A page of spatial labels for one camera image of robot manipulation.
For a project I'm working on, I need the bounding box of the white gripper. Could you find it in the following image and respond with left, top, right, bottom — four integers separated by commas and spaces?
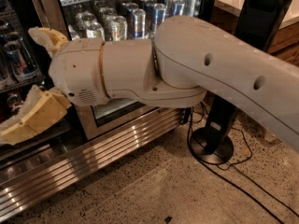
0, 27, 110, 146

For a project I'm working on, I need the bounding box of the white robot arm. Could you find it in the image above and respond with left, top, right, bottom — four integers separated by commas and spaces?
0, 16, 299, 149

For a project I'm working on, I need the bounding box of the stainless steel display fridge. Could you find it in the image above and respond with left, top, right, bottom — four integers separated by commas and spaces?
0, 0, 202, 221

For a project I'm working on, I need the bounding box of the right glass fridge door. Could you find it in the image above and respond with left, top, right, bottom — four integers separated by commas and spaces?
23, 0, 206, 141

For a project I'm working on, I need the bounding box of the red soda can rear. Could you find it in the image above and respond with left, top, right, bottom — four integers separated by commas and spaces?
7, 94, 23, 114

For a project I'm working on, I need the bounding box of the white green can front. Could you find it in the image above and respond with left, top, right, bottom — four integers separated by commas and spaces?
86, 22, 105, 40

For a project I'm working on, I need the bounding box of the white green can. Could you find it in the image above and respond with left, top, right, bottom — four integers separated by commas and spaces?
86, 22, 105, 40
111, 16, 127, 41

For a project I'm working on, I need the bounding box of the white green can right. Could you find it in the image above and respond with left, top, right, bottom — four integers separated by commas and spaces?
111, 16, 127, 41

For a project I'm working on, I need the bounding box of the tall silver blue can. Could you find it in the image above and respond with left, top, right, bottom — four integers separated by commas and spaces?
132, 8, 146, 38

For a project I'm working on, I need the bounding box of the tall silver can middle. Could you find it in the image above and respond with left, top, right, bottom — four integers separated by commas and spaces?
151, 4, 166, 32

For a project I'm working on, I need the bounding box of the tall silver can right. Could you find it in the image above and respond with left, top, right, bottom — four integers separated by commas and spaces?
167, 0, 185, 17

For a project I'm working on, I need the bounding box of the black tower fan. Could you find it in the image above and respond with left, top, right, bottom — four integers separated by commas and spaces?
188, 0, 292, 165

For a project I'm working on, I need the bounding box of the wooden counter cabinet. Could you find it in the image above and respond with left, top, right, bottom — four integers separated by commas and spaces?
210, 0, 299, 65

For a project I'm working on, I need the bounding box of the black power cable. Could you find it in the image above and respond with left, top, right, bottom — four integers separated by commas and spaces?
186, 103, 299, 224

